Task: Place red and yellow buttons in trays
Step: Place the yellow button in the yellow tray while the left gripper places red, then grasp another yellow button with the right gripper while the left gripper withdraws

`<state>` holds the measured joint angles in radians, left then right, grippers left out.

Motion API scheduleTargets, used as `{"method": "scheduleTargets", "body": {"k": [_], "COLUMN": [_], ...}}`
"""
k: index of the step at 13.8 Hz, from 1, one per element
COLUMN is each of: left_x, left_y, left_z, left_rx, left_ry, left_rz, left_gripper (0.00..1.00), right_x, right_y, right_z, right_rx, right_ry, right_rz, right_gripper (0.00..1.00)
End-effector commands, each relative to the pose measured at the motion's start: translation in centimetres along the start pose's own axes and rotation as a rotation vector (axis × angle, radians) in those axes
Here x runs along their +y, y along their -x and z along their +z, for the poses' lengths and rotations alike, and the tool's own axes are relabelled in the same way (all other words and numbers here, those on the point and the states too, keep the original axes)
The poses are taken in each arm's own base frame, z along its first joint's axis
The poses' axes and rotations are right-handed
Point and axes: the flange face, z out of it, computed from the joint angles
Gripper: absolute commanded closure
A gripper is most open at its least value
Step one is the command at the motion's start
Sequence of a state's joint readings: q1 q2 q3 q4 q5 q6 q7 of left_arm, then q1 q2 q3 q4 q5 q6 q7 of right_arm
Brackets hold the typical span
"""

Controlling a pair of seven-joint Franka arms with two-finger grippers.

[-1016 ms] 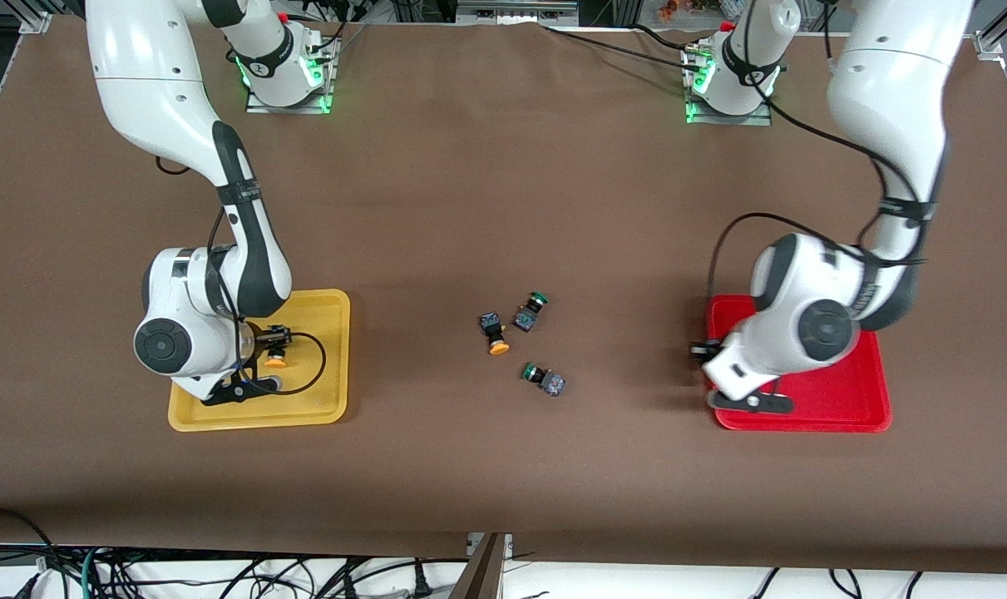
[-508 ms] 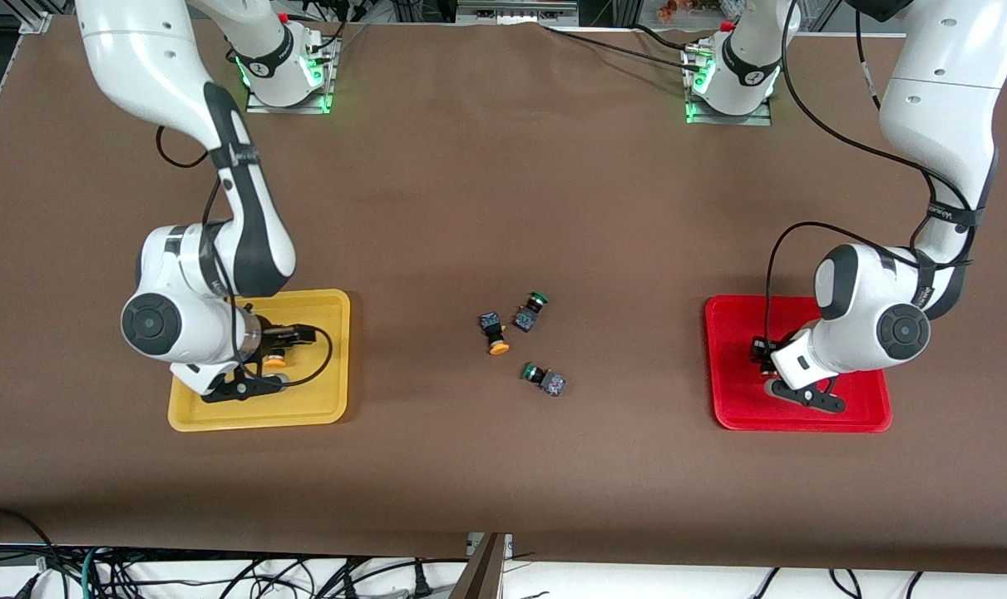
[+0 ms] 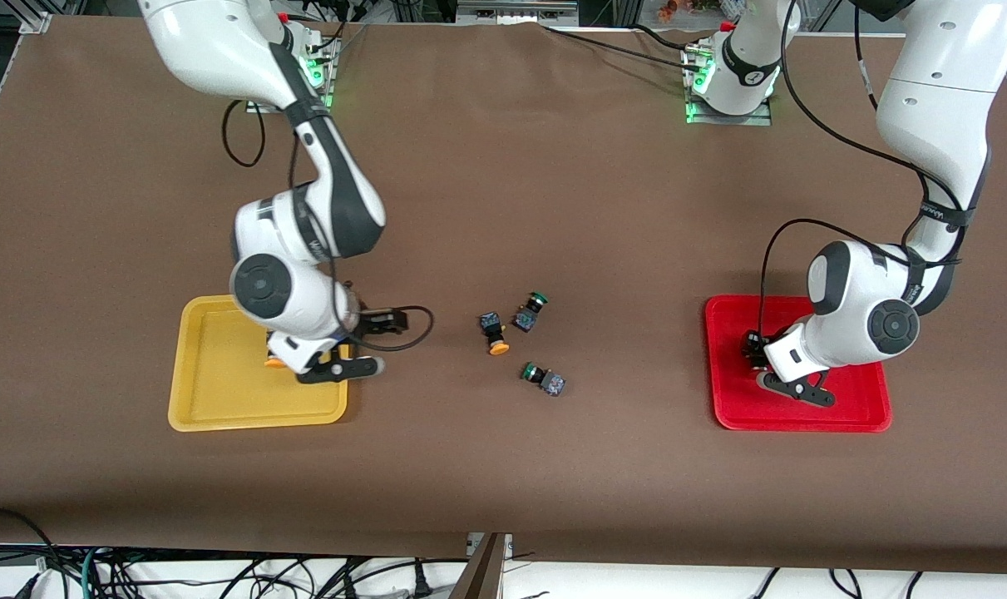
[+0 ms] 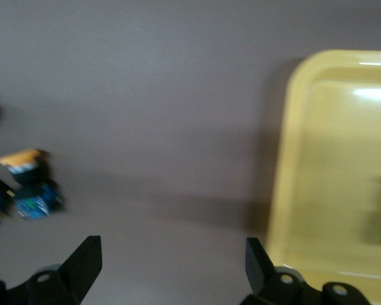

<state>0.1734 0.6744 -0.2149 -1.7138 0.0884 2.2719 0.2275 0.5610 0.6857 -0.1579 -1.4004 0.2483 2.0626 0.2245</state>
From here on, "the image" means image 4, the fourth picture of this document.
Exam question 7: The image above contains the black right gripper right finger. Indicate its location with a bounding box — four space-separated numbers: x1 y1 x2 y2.
246 237 276 296

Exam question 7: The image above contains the yellow plastic tray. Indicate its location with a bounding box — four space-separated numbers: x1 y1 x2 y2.
265 49 381 288

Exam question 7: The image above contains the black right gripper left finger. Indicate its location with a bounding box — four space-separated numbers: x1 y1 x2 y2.
55 235 102 305

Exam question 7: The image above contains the brown table cover sheet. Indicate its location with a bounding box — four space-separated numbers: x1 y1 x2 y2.
0 0 381 305

